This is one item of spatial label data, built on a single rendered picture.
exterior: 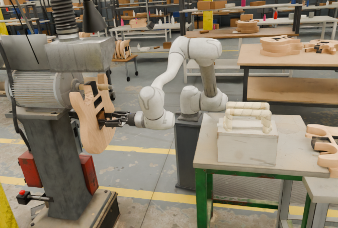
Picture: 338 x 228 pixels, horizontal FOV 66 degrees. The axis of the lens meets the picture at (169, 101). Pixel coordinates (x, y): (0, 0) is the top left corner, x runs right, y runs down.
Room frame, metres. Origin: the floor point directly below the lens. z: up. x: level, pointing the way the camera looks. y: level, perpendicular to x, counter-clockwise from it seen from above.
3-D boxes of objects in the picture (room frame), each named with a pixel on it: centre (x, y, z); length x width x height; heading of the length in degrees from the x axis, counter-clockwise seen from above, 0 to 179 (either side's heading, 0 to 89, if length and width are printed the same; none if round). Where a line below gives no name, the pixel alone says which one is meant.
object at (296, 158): (1.28, -0.46, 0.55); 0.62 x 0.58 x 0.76; 76
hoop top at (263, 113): (1.06, -0.35, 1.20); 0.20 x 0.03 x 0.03; 75
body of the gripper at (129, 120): (1.29, 0.23, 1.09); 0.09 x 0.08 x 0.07; 76
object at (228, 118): (1.08, -0.27, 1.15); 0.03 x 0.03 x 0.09
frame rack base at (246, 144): (1.10, -0.36, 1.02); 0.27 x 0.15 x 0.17; 76
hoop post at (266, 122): (1.04, -0.43, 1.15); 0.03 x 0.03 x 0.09
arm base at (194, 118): (2.06, -0.15, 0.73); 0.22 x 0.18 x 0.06; 68
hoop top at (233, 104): (1.14, -0.37, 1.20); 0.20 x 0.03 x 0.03; 75
